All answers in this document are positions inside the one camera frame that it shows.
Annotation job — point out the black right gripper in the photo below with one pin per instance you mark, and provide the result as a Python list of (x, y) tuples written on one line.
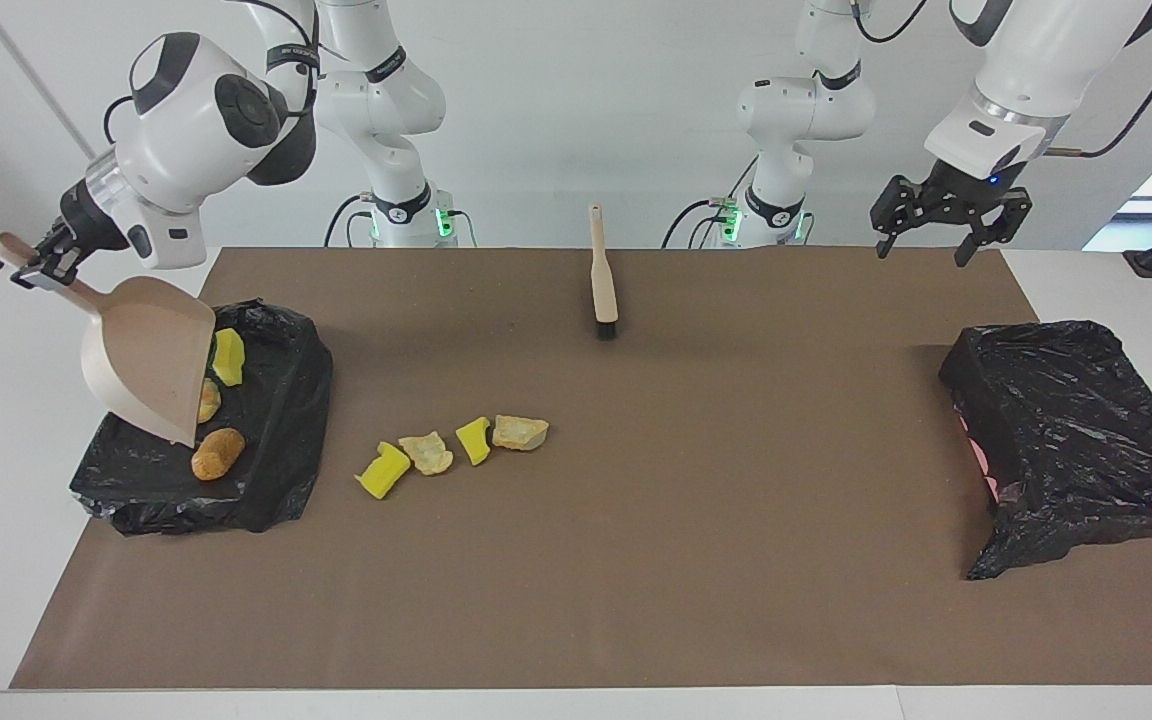
[(91, 222)]

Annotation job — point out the small beige scrap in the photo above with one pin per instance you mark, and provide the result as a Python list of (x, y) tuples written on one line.
[(426, 453)]

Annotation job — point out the small yellow sponge dark edge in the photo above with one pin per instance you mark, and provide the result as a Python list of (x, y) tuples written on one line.
[(473, 441)]

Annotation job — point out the brown table mat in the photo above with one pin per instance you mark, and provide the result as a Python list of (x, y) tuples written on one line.
[(736, 620)]

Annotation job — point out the brown bread roll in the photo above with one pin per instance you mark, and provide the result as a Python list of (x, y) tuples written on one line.
[(218, 454)]

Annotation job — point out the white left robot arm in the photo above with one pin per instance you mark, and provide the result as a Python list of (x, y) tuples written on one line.
[(806, 110)]

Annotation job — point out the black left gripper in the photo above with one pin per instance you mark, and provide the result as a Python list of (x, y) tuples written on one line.
[(966, 188)]

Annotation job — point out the large beige scrap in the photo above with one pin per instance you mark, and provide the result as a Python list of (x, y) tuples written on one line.
[(520, 432)]

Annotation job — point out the striped croissant toy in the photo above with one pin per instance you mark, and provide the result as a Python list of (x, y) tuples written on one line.
[(210, 400)]

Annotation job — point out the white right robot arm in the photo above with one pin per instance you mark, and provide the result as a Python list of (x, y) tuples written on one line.
[(186, 130)]

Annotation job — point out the plain yellow sponge piece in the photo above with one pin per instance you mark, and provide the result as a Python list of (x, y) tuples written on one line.
[(228, 357)]

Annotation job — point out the black bag lined pink bin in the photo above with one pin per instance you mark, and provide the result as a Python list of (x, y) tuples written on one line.
[(1086, 430)]

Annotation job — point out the large yellow sponge piece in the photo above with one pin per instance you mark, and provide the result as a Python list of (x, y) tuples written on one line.
[(383, 472)]

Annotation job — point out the beige plastic dustpan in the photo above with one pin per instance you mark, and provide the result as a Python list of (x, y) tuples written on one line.
[(146, 350)]

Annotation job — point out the beige hand brush black bristles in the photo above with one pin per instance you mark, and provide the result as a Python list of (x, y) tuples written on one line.
[(603, 280)]

